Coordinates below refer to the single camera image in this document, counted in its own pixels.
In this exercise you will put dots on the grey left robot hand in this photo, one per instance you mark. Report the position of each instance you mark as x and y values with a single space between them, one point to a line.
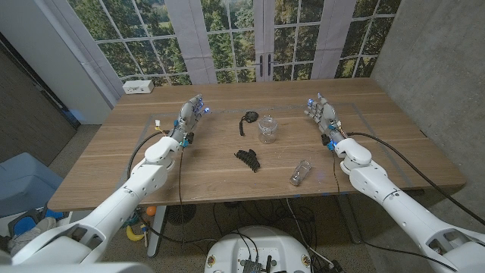
187 117

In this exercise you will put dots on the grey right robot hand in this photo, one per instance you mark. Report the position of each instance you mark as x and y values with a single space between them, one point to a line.
326 115

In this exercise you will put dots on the clear hinged glass jar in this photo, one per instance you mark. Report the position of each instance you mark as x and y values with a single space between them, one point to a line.
267 130

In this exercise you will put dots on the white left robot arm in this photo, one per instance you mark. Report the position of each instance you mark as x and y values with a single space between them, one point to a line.
144 182

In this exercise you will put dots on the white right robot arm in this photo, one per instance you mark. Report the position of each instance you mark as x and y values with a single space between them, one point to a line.
379 186

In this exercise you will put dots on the clear glass salt shaker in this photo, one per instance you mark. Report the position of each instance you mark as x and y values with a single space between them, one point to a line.
300 173

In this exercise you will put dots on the white power strip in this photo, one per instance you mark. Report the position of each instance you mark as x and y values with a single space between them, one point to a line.
138 86

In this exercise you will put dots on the black hair claw clip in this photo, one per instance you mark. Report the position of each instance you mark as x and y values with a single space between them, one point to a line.
248 159

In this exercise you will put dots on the printed window backdrop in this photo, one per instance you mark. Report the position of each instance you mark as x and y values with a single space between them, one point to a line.
227 38

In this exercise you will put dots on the black round disc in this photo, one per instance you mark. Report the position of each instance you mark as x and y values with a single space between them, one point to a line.
181 214

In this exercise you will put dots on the orange ball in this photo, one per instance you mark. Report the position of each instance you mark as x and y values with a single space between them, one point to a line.
151 211

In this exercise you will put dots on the grey table leg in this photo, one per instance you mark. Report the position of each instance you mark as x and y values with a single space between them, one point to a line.
348 220

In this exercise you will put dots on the teal toy basket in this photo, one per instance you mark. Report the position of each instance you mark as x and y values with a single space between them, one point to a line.
132 220

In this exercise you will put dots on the white table leg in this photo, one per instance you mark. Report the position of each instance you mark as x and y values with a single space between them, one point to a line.
157 231

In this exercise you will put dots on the colourful toy stick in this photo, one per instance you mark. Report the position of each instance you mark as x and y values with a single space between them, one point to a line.
144 230

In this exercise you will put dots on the yellow toy banana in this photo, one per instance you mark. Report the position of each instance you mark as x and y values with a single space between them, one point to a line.
133 236

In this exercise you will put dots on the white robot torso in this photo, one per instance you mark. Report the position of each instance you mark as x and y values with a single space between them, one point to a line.
257 250

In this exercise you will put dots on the blue plastic bin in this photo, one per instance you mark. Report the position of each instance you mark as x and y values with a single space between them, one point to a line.
22 182

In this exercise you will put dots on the blue and black bag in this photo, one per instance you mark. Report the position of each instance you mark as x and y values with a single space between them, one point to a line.
24 224

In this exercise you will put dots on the white sneaker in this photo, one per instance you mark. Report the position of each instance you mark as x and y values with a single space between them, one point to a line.
26 237

